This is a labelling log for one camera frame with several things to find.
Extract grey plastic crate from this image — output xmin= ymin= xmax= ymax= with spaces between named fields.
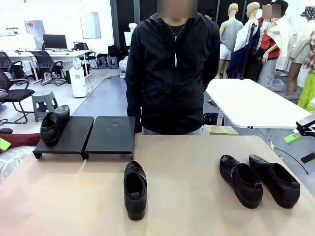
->
xmin=270 ymin=78 xmax=286 ymax=92

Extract neon yellow trousers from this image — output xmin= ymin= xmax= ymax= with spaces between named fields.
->
xmin=297 ymin=72 xmax=315 ymax=114

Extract silver cross necklace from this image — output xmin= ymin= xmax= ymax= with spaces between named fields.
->
xmin=165 ymin=21 xmax=186 ymax=42

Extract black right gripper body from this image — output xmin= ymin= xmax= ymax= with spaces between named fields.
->
xmin=296 ymin=122 xmax=315 ymax=138

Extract dark red cloth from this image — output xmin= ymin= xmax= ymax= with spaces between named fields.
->
xmin=0 ymin=132 xmax=42 ymax=154

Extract black mesh office chair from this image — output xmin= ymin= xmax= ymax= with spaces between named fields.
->
xmin=0 ymin=70 xmax=35 ymax=124

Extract mannequin in white navy garment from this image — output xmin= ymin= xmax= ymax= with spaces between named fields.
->
xmin=226 ymin=1 xmax=262 ymax=80

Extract mannequin beige jacket bucket hat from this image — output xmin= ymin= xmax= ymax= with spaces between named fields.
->
xmin=286 ymin=6 xmax=315 ymax=99

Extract clear water bottle pack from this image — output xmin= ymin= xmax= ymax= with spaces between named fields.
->
xmin=119 ymin=60 xmax=128 ymax=79

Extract small grey stool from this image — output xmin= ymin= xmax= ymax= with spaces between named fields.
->
xmin=97 ymin=56 xmax=109 ymax=70
xmin=108 ymin=56 xmax=121 ymax=69

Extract grey cabinet with red buttons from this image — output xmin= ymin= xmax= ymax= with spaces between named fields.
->
xmin=24 ymin=20 xmax=46 ymax=50

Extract mannequin red top cream jacket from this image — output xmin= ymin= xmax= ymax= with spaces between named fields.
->
xmin=255 ymin=0 xmax=293 ymax=90

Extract black bag under table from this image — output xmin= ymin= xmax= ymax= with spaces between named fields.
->
xmin=203 ymin=112 xmax=220 ymax=126

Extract person's right forearm black sleeve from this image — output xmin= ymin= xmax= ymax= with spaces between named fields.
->
xmin=126 ymin=93 xmax=144 ymax=135

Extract long white office desk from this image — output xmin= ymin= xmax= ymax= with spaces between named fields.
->
xmin=0 ymin=50 xmax=92 ymax=82

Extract thin black cable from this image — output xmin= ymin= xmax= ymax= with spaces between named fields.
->
xmin=274 ymin=147 xmax=310 ymax=176

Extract brown cardboard box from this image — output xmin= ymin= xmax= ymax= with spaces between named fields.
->
xmin=202 ymin=124 xmax=240 ymax=136

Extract mannequin in grey tank top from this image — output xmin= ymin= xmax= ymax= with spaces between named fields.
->
xmin=218 ymin=3 xmax=245 ymax=80

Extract black backpack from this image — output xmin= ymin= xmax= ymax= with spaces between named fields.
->
xmin=107 ymin=44 xmax=123 ymax=59

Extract white monitor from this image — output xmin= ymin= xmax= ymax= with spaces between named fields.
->
xmin=24 ymin=33 xmax=35 ymax=50

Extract neon yellow object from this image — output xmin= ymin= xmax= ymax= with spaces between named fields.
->
xmin=0 ymin=137 xmax=12 ymax=151

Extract black slip-on ankle shoe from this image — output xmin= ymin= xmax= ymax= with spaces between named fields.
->
xmin=249 ymin=154 xmax=301 ymax=209
xmin=220 ymin=154 xmax=263 ymax=209

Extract white air purifier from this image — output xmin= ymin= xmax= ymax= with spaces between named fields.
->
xmin=68 ymin=66 xmax=88 ymax=98

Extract metallic wall panel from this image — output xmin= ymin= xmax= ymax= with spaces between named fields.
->
xmin=79 ymin=11 xmax=102 ymax=40

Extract black metal shoe stand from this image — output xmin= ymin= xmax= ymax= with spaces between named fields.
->
xmin=83 ymin=116 xmax=137 ymax=160
xmin=32 ymin=116 xmax=95 ymax=160

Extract white ribbed cover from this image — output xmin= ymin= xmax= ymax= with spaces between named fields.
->
xmin=0 ymin=145 xmax=35 ymax=184

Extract black computer monitor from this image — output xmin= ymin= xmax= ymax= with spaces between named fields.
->
xmin=42 ymin=34 xmax=68 ymax=51

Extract white folding table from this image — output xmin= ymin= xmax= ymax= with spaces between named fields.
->
xmin=205 ymin=78 xmax=311 ymax=135

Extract large grey plastic stool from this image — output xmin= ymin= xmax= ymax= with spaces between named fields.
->
xmin=31 ymin=90 xmax=59 ymax=123

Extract black textured strap shoe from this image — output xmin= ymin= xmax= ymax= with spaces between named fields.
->
xmin=39 ymin=105 xmax=71 ymax=147
xmin=124 ymin=160 xmax=148 ymax=221

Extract person in black jacket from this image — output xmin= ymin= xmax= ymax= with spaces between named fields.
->
xmin=125 ymin=0 xmax=221 ymax=136

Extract white background robot device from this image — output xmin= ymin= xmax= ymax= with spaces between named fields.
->
xmin=124 ymin=23 xmax=138 ymax=47

